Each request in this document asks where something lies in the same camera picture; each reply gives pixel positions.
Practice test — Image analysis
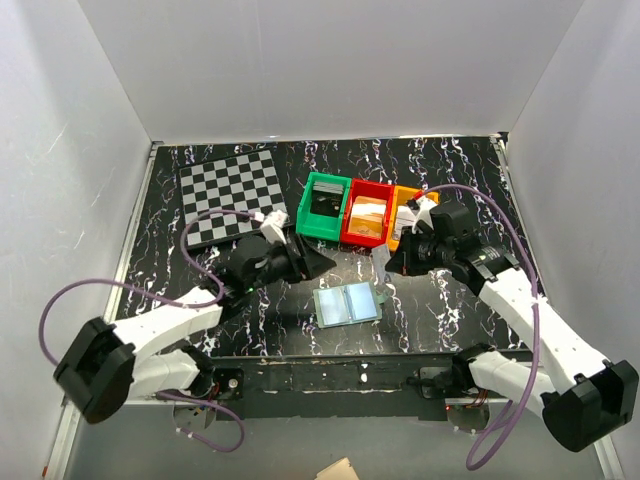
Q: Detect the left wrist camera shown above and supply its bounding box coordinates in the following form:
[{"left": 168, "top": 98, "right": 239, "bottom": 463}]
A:
[{"left": 252, "top": 210, "right": 288, "bottom": 244}]

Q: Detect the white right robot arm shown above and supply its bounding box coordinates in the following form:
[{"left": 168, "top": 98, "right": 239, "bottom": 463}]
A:
[{"left": 385, "top": 198, "right": 639, "bottom": 452}]

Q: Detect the orange plastic bin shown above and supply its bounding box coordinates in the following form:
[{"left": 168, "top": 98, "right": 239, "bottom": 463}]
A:
[{"left": 386, "top": 185, "right": 440, "bottom": 252}]

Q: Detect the white gold VIP card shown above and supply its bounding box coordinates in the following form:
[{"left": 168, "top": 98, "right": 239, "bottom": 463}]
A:
[{"left": 371, "top": 244, "right": 392, "bottom": 286}]

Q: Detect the black grey chessboard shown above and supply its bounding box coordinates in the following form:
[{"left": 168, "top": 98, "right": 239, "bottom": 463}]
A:
[{"left": 179, "top": 149, "right": 287, "bottom": 251}]

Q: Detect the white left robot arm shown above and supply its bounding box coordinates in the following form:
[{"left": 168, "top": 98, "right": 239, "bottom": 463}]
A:
[{"left": 53, "top": 234, "right": 336, "bottom": 424}]

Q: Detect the orange white cards stack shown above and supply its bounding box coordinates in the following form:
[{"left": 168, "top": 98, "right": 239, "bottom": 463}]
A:
[{"left": 347, "top": 196, "right": 387, "bottom": 239}]

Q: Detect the cardboard piece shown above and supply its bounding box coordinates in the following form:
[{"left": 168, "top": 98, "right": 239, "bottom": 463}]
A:
[{"left": 315, "top": 457, "right": 359, "bottom": 480}]

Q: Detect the black VIP credit card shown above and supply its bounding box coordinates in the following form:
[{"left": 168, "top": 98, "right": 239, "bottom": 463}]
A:
[{"left": 310, "top": 191, "right": 343, "bottom": 218}]

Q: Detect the mint green card holder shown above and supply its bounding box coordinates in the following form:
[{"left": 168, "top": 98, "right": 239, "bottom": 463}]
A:
[{"left": 313, "top": 282, "right": 388, "bottom": 329}]

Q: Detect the green plastic bin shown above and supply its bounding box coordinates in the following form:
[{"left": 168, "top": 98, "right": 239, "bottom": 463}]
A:
[{"left": 296, "top": 172, "right": 351, "bottom": 241}]

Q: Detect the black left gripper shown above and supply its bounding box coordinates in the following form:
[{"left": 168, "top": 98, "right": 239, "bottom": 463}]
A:
[{"left": 246, "top": 233, "right": 336, "bottom": 294}]

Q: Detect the red plastic bin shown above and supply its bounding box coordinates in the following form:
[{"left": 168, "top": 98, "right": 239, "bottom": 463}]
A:
[{"left": 340, "top": 178, "right": 394, "bottom": 248}]

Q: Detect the black mounting base rail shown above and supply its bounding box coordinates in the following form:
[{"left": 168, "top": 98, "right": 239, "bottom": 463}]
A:
[{"left": 191, "top": 353, "right": 490, "bottom": 421}]

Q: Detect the black cards stack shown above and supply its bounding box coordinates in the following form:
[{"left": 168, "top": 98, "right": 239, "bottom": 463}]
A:
[{"left": 312, "top": 182, "right": 344, "bottom": 196}]

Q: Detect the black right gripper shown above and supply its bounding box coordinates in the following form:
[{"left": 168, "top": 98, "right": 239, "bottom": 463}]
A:
[{"left": 385, "top": 226, "right": 454, "bottom": 277}]

